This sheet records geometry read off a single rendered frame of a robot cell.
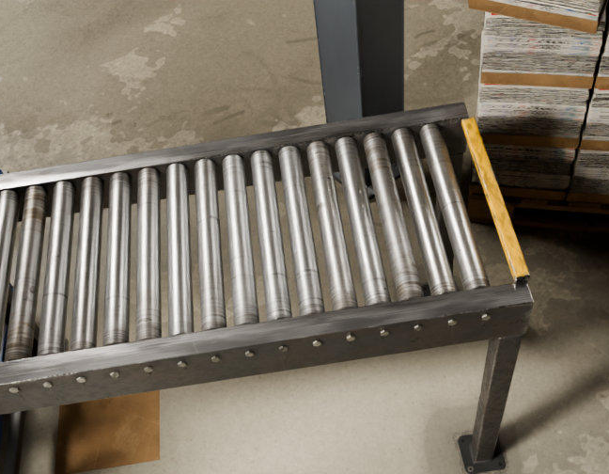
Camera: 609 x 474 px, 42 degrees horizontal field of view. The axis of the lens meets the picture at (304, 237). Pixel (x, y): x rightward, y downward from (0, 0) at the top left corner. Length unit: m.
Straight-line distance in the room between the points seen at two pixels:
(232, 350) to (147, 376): 0.18
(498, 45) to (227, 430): 1.28
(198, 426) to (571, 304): 1.17
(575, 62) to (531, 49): 0.12
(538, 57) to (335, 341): 0.99
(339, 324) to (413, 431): 0.82
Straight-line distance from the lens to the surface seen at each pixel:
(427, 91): 3.06
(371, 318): 1.51
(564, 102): 2.26
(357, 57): 2.31
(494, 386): 1.83
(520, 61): 2.16
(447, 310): 1.52
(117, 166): 1.85
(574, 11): 1.83
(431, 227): 1.63
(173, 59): 3.36
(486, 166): 1.71
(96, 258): 1.72
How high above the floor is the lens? 2.10
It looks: 53 degrees down
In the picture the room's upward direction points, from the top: 9 degrees counter-clockwise
